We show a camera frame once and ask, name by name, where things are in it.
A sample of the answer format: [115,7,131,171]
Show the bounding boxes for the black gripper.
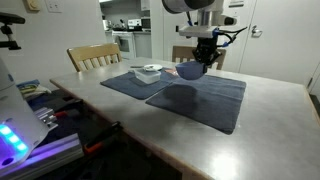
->
[192,38,220,74]

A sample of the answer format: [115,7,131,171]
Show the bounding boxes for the blue plastic bowl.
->
[175,61,204,80]

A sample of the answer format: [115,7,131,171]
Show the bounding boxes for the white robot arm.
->
[162,0,241,72]

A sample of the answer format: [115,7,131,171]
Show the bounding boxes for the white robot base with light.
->
[0,59,49,176]

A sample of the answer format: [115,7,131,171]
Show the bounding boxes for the clear plastic tupperware container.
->
[134,69,161,84]

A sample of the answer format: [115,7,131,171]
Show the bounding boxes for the wooden chair right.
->
[172,46,226,70]

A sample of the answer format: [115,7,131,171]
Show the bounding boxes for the wooden chair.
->
[67,43,122,72]
[172,46,226,70]

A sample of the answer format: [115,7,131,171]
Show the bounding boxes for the orange snack packet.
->
[165,69,178,76]

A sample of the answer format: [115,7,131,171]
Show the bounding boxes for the dark blue placemat far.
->
[146,75,247,135]

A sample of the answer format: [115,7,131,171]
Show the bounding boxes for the dark blue placemat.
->
[101,70,178,100]
[146,75,247,135]

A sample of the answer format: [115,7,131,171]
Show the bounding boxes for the white round plate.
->
[143,64,163,72]

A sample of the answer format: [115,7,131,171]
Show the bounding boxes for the dark blue placemat near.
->
[101,70,178,100]

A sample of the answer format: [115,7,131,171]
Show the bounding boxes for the white kitchen stove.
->
[112,31,136,59]

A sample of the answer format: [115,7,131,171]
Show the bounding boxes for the wooden chair middle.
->
[67,43,122,72]

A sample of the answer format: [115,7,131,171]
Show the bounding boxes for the stacked cloths and books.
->
[17,79,51,100]

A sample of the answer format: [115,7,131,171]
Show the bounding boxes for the beige thermostat dial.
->
[23,0,40,12]

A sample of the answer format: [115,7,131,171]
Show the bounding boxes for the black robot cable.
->
[213,26,248,48]

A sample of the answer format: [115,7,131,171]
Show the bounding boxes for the silver door handle right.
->
[251,25,263,38]

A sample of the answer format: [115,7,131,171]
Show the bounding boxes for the orange handled clamp upper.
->
[54,108,80,118]

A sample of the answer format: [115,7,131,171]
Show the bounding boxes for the orange handled clamp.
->
[83,121,123,154]
[54,108,80,118]

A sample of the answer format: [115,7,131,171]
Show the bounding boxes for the orange handled clamp lower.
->
[83,121,123,154]

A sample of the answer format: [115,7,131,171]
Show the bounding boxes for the aluminium rail frame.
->
[0,133,84,180]

